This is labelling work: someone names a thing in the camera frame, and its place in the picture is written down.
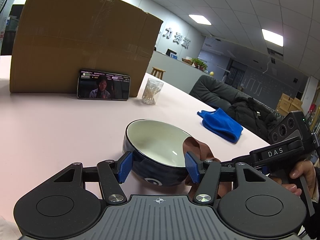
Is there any wooden stool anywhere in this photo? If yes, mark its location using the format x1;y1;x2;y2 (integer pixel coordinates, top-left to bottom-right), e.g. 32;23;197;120
151;67;166;79

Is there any pile of brown cartons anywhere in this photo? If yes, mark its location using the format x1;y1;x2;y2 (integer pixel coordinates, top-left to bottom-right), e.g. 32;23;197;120
276;93;304;117

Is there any potted green plant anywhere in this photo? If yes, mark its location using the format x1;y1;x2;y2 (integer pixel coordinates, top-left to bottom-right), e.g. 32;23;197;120
191;58;208;71

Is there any brown cloth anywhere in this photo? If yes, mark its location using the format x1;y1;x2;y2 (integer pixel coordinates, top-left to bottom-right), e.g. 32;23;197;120
182;137;227;198

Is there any wall lettering sign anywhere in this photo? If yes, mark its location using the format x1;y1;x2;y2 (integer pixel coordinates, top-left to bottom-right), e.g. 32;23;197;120
159;26;190;50

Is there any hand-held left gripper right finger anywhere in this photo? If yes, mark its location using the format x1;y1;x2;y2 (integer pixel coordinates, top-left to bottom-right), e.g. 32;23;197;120
184;151;272;204

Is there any person's right hand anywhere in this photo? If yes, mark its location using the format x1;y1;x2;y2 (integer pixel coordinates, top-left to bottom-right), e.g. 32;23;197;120
271;160;317;197

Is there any black jacket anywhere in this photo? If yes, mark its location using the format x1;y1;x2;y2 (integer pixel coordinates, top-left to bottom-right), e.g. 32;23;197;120
226;97;278;140

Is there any blue cloth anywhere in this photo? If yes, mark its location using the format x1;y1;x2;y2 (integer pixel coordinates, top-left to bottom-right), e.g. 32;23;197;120
197;108;244;144

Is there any large brown cardboard box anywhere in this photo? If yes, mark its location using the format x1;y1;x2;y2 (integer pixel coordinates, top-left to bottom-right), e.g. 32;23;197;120
9;0;163;98

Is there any black smartphone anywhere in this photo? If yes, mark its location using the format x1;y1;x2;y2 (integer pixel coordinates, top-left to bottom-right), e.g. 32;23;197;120
77;69;131;101

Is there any white reception counter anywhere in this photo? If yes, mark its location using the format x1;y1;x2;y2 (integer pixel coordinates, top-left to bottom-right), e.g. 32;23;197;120
151;51;213;77

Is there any clear cotton swab jar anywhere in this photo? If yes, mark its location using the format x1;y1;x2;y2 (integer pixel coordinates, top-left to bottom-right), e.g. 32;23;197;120
142;78;164;105

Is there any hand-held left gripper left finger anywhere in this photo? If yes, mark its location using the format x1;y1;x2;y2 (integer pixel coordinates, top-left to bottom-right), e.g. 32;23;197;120
50;151;133;204

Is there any ceiling light panel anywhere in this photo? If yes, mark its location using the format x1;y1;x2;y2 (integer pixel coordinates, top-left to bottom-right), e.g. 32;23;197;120
261;29;284;47
188;14;212;26

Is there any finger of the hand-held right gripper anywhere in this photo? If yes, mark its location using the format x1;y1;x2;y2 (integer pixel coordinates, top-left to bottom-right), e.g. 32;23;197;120
220;153;252;170

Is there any dark blue bowl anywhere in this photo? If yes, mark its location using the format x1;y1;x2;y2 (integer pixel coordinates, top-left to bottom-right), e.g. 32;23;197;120
122;119;193;187

